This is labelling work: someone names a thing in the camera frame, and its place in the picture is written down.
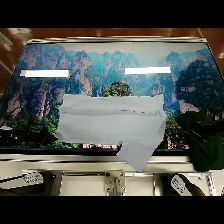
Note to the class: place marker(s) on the light blue shirt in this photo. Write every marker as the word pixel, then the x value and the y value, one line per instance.
pixel 110 123

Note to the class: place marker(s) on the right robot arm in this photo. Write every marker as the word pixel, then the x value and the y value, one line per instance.
pixel 181 185

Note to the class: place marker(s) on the dark green garment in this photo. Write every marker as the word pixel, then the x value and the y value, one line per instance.
pixel 209 155

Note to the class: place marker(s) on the silver frame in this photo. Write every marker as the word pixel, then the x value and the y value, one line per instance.
pixel 83 164

